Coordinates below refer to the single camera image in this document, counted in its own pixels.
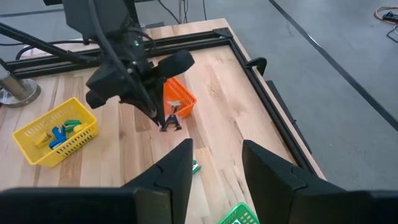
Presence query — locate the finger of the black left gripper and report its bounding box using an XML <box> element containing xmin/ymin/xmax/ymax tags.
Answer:
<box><xmin>119</xmin><ymin>93</ymin><xmax>157</xmax><ymax>118</ymax></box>
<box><xmin>146</xmin><ymin>82</ymin><xmax>165</xmax><ymax>126</ymax></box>

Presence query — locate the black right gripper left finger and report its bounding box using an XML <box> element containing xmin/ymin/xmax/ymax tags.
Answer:
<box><xmin>121</xmin><ymin>138</ymin><xmax>194</xmax><ymax>224</ymax></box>

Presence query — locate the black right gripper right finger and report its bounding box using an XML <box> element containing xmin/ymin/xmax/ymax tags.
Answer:
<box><xmin>242</xmin><ymin>139</ymin><xmax>346</xmax><ymax>224</ymax></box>

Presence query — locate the yellow mini stapler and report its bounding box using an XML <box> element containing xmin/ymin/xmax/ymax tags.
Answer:
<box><xmin>34</xmin><ymin>132</ymin><xmax>54</xmax><ymax>149</ymax></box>
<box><xmin>73</xmin><ymin>122</ymin><xmax>90</xmax><ymax>134</ymax></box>

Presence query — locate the orange plastic basket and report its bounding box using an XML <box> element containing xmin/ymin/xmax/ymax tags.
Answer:
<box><xmin>163</xmin><ymin>77</ymin><xmax>198</xmax><ymax>119</ymax></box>

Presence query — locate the green plastic basket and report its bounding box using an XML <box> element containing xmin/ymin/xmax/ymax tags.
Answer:
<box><xmin>217</xmin><ymin>202</ymin><xmax>261</xmax><ymax>224</ymax></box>

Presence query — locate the black flat bar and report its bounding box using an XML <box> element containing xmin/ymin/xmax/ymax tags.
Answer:
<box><xmin>266</xmin><ymin>80</ymin><xmax>313</xmax><ymax>155</ymax></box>

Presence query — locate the silver stand with round base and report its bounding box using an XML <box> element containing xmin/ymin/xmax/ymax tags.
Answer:
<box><xmin>0</xmin><ymin>58</ymin><xmax>42</xmax><ymax>109</ymax></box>

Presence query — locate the black table clamp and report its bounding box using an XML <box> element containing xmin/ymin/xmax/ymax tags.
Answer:
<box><xmin>244</xmin><ymin>57</ymin><xmax>268</xmax><ymax>77</ymax></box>

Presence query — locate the yellow plastic basket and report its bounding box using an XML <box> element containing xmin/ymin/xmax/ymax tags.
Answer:
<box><xmin>12</xmin><ymin>96</ymin><xmax>100</xmax><ymax>168</ymax></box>

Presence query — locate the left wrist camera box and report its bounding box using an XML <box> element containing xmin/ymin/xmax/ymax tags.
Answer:
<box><xmin>61</xmin><ymin>0</ymin><xmax>130</xmax><ymax>35</ymax></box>

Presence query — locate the yellow cable coil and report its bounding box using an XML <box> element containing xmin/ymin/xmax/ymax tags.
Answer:
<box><xmin>374</xmin><ymin>5</ymin><xmax>398</xmax><ymax>26</ymax></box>

